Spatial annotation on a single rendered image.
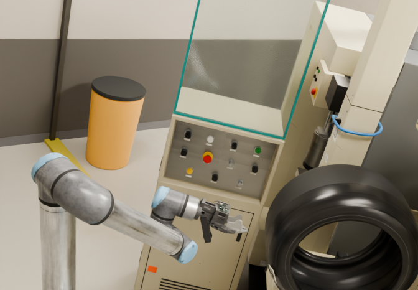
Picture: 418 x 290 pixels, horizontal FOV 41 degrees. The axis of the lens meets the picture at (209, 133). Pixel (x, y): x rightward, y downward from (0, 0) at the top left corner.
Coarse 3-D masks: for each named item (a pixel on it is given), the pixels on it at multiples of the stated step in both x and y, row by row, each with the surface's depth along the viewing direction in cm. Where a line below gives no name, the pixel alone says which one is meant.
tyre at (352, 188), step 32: (288, 192) 211; (320, 192) 197; (352, 192) 194; (384, 192) 198; (288, 224) 199; (320, 224) 195; (384, 224) 193; (416, 224) 199; (288, 256) 202; (320, 256) 238; (352, 256) 235; (384, 256) 230; (416, 256) 199; (288, 288) 209; (320, 288) 230; (352, 288) 229; (384, 288) 220
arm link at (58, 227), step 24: (48, 168) 162; (72, 168) 162; (48, 192) 161; (48, 216) 168; (72, 216) 172; (48, 240) 172; (72, 240) 176; (48, 264) 177; (72, 264) 181; (48, 288) 182; (72, 288) 186
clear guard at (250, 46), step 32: (224, 0) 239; (256, 0) 238; (288, 0) 237; (320, 0) 236; (192, 32) 245; (224, 32) 245; (256, 32) 244; (288, 32) 243; (192, 64) 252; (224, 64) 251; (256, 64) 250; (288, 64) 249; (192, 96) 259; (224, 96) 258; (256, 96) 257; (288, 96) 256; (256, 128) 264; (288, 128) 262
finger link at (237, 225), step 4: (236, 220) 209; (240, 220) 209; (228, 224) 210; (232, 224) 210; (236, 224) 210; (240, 224) 209; (232, 228) 210; (236, 228) 210; (240, 228) 210; (236, 232) 210; (240, 232) 211; (244, 232) 212
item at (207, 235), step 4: (200, 220) 210; (204, 220) 210; (204, 224) 210; (204, 228) 211; (208, 228) 212; (204, 232) 212; (208, 232) 212; (204, 236) 213; (208, 236) 212; (208, 240) 213
